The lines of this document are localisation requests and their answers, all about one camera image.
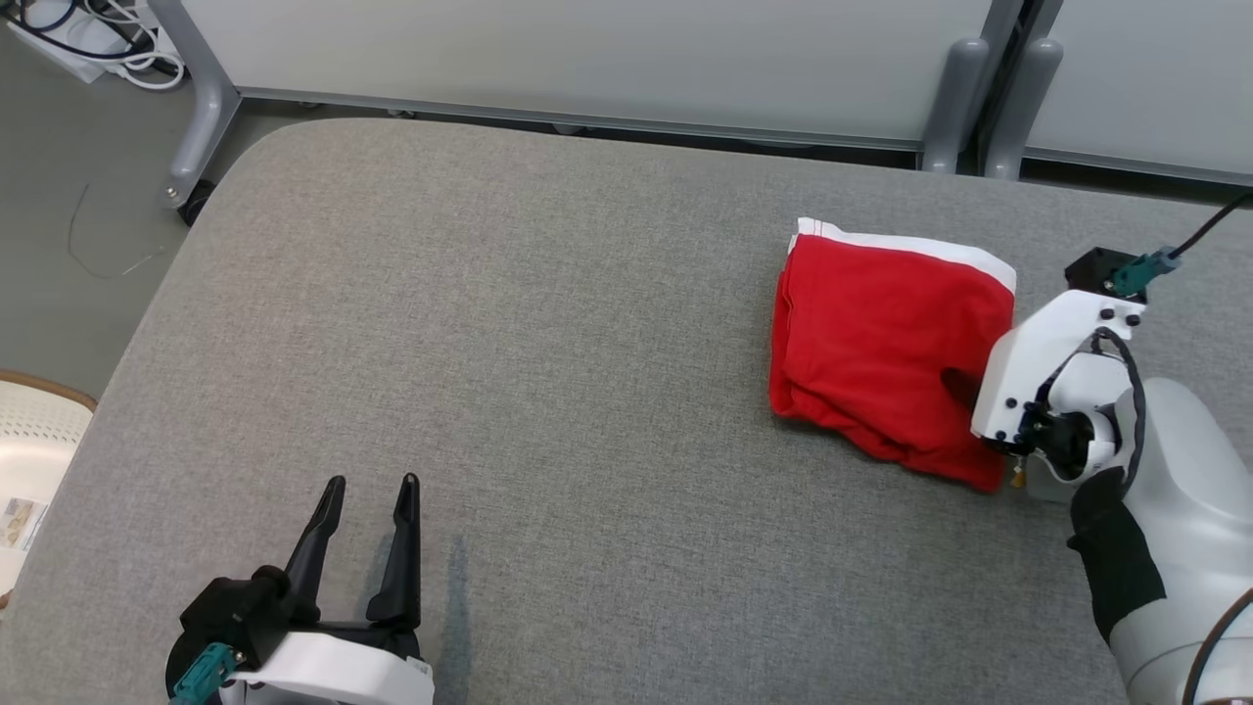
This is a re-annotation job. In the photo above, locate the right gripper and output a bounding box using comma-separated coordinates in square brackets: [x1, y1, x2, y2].
[940, 354, 1138, 505]

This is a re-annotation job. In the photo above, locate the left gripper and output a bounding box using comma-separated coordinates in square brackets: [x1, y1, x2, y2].
[282, 472, 425, 660]

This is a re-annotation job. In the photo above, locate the red basketball jersey white trim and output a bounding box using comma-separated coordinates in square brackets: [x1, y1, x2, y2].
[768, 216, 1019, 494]

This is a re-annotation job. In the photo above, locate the white perforated laundry basket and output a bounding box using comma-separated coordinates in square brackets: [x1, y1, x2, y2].
[0, 369, 100, 614]

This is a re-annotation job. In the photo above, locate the frosted partition panel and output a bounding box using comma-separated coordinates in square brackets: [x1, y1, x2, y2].
[179, 0, 999, 154]
[1023, 0, 1253, 188]

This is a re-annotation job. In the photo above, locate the black caster wheel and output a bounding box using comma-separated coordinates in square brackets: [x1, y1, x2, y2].
[178, 179, 215, 229]

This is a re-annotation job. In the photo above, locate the white power strip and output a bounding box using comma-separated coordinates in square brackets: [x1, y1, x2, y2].
[4, 14, 111, 86]

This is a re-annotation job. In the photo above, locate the black right gripper cable loop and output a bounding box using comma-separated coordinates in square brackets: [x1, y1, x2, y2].
[1038, 327, 1149, 496]

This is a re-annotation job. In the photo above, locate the teal left camera connector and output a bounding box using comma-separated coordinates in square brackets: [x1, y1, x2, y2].
[170, 643, 237, 705]

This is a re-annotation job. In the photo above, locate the teal camera connector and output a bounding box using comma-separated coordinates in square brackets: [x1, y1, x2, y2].
[170, 643, 237, 705]
[1110, 248, 1184, 299]

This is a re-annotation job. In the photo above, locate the teal right camera connector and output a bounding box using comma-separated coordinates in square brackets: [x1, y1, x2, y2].
[1110, 248, 1184, 299]

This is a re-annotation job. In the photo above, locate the grey partition post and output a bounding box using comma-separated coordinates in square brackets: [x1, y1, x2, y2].
[919, 0, 1025, 176]
[983, 0, 1067, 183]

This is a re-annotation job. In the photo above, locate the thin wire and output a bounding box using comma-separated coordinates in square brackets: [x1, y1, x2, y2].
[66, 180, 166, 283]

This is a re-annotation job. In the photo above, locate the grey frame with cables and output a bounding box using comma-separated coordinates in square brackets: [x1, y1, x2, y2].
[147, 0, 242, 212]

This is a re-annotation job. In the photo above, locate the white cable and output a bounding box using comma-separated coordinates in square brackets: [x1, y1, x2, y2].
[82, 0, 188, 92]

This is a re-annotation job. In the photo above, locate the dark cable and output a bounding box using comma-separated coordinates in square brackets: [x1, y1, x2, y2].
[14, 0, 81, 37]

